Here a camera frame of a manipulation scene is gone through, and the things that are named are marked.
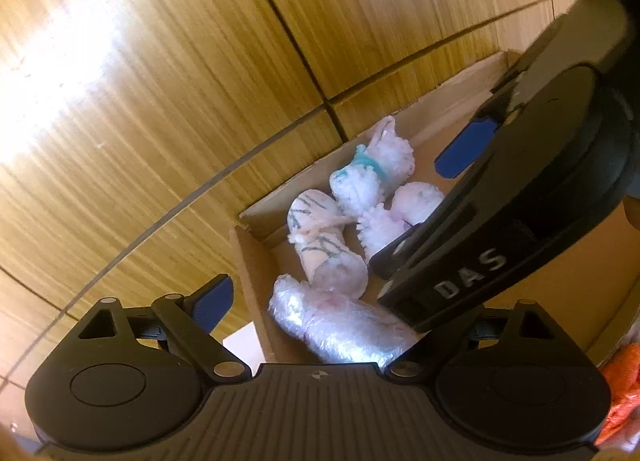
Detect white roll green stripes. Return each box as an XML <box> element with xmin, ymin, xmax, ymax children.
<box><xmin>287</xmin><ymin>188</ymin><xmax>369</xmax><ymax>300</ymax></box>

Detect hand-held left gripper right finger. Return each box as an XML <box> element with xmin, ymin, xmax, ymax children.
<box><xmin>387</xmin><ymin>298</ymin><xmax>576</xmax><ymax>383</ymax></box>

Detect cardboard box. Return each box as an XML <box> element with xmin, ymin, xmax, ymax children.
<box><xmin>229</xmin><ymin>48</ymin><xmax>640</xmax><ymax>372</ymax></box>

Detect white fluffy roll pink tint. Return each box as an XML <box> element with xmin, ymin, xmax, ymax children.
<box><xmin>357</xmin><ymin>181</ymin><xmax>446</xmax><ymax>265</ymax></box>

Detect white fluffy roll teal band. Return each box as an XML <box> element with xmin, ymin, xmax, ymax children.
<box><xmin>329</xmin><ymin>116</ymin><xmax>417</xmax><ymax>220</ymax></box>

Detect orange plastic roll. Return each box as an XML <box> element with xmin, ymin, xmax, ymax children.
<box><xmin>596</xmin><ymin>345</ymin><xmax>640</xmax><ymax>448</ymax></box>

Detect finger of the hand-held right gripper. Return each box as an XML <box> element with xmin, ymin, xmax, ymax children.
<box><xmin>369</xmin><ymin>214</ymin><xmax>442</xmax><ymax>281</ymax></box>
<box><xmin>434</xmin><ymin>70</ymin><xmax>527</xmax><ymax>180</ymax></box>

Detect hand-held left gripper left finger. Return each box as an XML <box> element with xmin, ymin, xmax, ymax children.
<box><xmin>77</xmin><ymin>275</ymin><xmax>251</xmax><ymax>384</ymax></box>

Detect clear plastic wrapped roll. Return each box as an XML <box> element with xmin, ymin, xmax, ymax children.
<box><xmin>269</xmin><ymin>273</ymin><xmax>422</xmax><ymax>368</ymax></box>

